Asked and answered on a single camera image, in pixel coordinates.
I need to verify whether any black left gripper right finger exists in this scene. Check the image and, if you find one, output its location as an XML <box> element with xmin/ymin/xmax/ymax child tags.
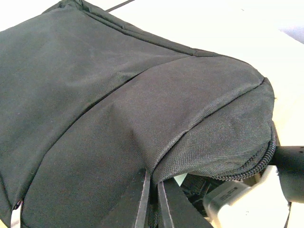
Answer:
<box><xmin>157</xmin><ymin>179</ymin><xmax>212</xmax><ymax>228</ymax></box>

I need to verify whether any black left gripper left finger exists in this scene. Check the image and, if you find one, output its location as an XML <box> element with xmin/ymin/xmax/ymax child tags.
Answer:
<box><xmin>99</xmin><ymin>169</ymin><xmax>150</xmax><ymax>228</ymax></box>

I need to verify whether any black student backpack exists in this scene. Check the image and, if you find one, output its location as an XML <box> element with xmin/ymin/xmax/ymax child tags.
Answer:
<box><xmin>0</xmin><ymin>0</ymin><xmax>276</xmax><ymax>228</ymax></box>

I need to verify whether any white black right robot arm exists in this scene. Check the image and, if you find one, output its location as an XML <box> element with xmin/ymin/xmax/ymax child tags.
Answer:
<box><xmin>272</xmin><ymin>128</ymin><xmax>304</xmax><ymax>228</ymax></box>

